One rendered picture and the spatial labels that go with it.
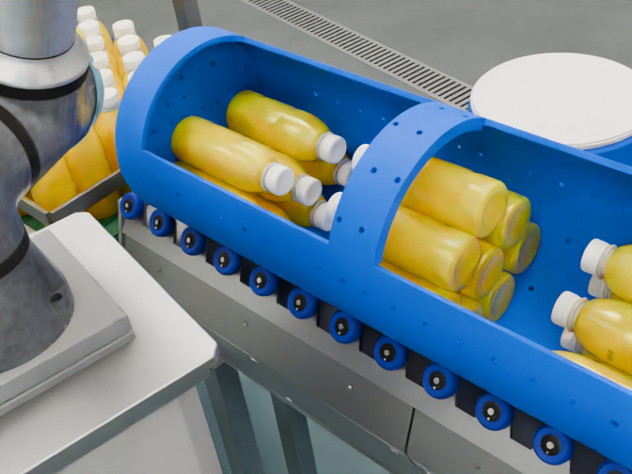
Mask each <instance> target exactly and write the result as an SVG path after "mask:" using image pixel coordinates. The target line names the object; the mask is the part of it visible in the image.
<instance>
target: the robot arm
mask: <svg viewBox="0 0 632 474"><path fill-rule="evenodd" d="M78 3H79V0H0V373H2V372H5V371H10V370H12V369H15V368H17V367H19V366H21V365H23V364H24V363H26V362H28V361H30V360H31V359H33V358H35V357H36V356H38V355H40V354H41V353H42V352H44V351H45V350H46V349H48V348H49V347H50V346H51V345H52V344H53V343H54V342H55V341H56V340H57V339H58V338H59V337H60V336H61V335H62V333H63V332H64V331H65V329H66V328H67V326H68V324H69V323H70V321H71V317H72V314H73V311H74V298H73V295H72V292H71V288H70V285H69V283H68V281H67V279H66V278H65V276H64V274H63V273H62V272H61V271H60V269H59V268H58V267H57V266H56V265H55V264H54V263H53V262H52V261H51V260H50V259H49V258H48V257H47V256H46V255H45V254H44V253H43V252H42V251H41V250H40V249H39V248H38V247H37V246H36V245H35V244H34V243H33V242H32V241H31V239H30V238H29V235H28V233H27V231H26V228H25V226H24V222H23V220H22V218H21V216H20V213H19V211H18V209H17V205H18V202H19V201H20V200H21V199H22V198H23V197H24V196H25V195H26V193H27V192H28V191H29V190H30V189H32V188H33V187H34V186H35V184H36V183H37V182H38V181H39V180H40V179H41V178H42V177H43V176H44V175H45V174H46V173H47V172H48V171H49V170H50V169H51V168H52V167H53V166H54V165H55V164H56V163H57V162H58V161H59V160H60V159H61V158H62V157H63V156H64V155H65V154H66V153H67V152H68V151H69V150H70V149H72V148H74V147H75V146H76V145H78V144H79V143H80V142H81V141H82V140H83V139H84V138H85V137H86V136H87V134H88V133H89V131H90V130H91V128H92V126H93V124H94V123H95V122H96V120H97V119H98V117H99V115H100V114H101V111H102V108H103V99H104V87H103V78H102V75H101V72H100V70H99V69H95V67H94V66H93V64H92V62H93V61H94V58H93V57H92V55H91V54H90V52H89V49H88V46H87V43H86V42H85V40H84V39H83V38H82V37H81V36H80V35H79V34H78V33H77V32H76V24H77V13H78Z"/></svg>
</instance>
